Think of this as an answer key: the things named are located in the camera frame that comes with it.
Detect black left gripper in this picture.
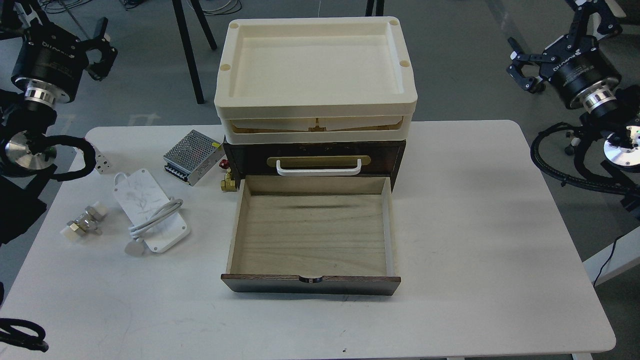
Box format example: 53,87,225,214
11,17,118,104

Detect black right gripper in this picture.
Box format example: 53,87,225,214
506,35,622,110

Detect white power strip with cable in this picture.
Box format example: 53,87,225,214
113,168,191,256

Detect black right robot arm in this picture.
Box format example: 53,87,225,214
507,0,640,218

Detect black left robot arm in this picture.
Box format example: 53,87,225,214
0,0,118,244

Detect dark wooden cabinet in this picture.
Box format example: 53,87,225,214
222,140,407,195

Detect white red circuit breaker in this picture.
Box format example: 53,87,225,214
94,147,112,174

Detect metal mesh power supply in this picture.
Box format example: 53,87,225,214
163,129,226,187

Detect cream plastic lower tray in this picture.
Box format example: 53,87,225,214
222,114,412,145

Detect cream plastic tray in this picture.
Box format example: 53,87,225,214
214,16,418,120
222,114,412,145

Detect steel pipe fitting white caps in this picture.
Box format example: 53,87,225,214
59,202,109,241

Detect brass valve red knob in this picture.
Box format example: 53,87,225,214
218,158,242,192

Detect cream plastic top tray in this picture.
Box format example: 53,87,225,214
214,16,418,120

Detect open wooden drawer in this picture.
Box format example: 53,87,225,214
221,175,402,296

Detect black cable bottom right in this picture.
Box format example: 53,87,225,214
593,234,626,287

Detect white drawer handle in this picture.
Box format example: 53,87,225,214
276,159,362,177

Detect black cable loop bottom left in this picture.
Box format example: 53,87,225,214
0,318,50,353

